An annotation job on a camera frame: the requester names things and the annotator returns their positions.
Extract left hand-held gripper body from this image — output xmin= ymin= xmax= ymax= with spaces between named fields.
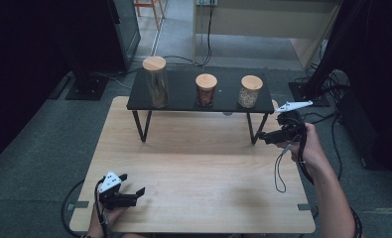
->
xmin=97 ymin=170 xmax=138 ymax=210

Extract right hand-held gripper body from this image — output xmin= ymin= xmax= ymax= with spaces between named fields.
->
xmin=275 ymin=100 xmax=314 ymax=145

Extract medium jar pale grain contents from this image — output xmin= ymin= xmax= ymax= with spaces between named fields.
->
xmin=237 ymin=74 xmax=264 ymax=109

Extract short jar reddish contents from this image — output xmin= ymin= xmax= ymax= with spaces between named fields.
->
xmin=195 ymin=72 xmax=218 ymax=107

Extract black metal shelf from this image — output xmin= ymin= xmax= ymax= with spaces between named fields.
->
xmin=126 ymin=67 xmax=276 ymax=146

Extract tall glass jar wooden lid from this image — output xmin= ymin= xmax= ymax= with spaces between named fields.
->
xmin=142 ymin=56 xmax=170 ymax=109

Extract person's left hand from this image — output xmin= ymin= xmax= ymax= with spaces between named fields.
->
xmin=88 ymin=204 xmax=129 ymax=237

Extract person's right hand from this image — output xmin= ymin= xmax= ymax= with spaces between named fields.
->
xmin=283 ymin=122 xmax=327 ymax=177

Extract black slanted stand with base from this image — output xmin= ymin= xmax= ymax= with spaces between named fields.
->
xmin=288 ymin=0 xmax=366 ymax=108

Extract grey tape strip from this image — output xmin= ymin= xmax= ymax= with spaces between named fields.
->
xmin=66 ymin=200 xmax=90 ymax=211
xmin=297 ymin=202 xmax=314 ymax=213

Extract dark box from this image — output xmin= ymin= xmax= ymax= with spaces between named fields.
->
xmin=336 ymin=91 xmax=392 ymax=177

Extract black stand with square base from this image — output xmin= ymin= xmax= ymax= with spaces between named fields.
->
xmin=65 ymin=56 xmax=109 ymax=101

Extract beige wooden desk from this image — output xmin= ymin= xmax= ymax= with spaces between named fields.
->
xmin=193 ymin=0 xmax=342 ymax=69

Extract dark glass panel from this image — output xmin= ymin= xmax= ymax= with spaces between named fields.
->
xmin=105 ymin=0 xmax=142 ymax=72

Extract orange wooden stool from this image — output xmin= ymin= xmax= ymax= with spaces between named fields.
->
xmin=133 ymin=0 xmax=167 ymax=32

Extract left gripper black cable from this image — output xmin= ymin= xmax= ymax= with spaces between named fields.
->
xmin=62 ymin=178 xmax=111 ymax=238

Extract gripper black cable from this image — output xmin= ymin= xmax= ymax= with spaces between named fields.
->
xmin=62 ymin=178 xmax=111 ymax=238
xmin=296 ymin=125 xmax=316 ymax=185

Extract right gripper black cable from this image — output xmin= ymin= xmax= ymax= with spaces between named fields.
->
xmin=296 ymin=125 xmax=316 ymax=185

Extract wavy black floor cable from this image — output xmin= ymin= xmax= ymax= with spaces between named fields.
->
xmin=301 ymin=111 xmax=338 ymax=124

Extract thin grey wire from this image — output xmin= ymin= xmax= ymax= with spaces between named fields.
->
xmin=274 ymin=142 xmax=293 ymax=193

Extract long black floor cable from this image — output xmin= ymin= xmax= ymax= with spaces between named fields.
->
xmin=330 ymin=113 xmax=344 ymax=182

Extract tangle of black cables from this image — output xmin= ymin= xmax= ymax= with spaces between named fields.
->
xmin=296 ymin=61 xmax=350 ymax=100

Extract black cable from wall socket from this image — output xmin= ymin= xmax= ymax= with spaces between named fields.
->
xmin=90 ymin=3 xmax=216 ymax=90

